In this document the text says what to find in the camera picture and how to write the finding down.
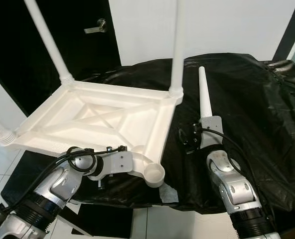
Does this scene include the black plastic cover sheet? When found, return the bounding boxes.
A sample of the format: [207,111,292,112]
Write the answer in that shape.
[0,52,295,215]

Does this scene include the black box under table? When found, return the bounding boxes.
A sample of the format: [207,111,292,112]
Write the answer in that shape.
[63,202,134,237]

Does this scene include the black door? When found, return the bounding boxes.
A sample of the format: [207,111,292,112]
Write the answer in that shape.
[0,0,122,113]

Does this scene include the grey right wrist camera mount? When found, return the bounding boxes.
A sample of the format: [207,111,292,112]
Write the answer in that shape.
[200,116,224,150]

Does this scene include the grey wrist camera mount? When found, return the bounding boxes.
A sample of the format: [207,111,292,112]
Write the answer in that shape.
[200,116,224,150]
[90,148,136,180]

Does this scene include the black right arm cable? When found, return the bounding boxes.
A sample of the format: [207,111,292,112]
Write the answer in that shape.
[200,127,278,230]

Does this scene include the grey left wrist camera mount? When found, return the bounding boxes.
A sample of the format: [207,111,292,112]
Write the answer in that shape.
[90,148,136,180]

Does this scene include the silver door handle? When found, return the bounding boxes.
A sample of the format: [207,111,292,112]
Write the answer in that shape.
[84,18,108,34]

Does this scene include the black wall post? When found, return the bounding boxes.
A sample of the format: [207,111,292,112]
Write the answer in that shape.
[272,0,295,63]

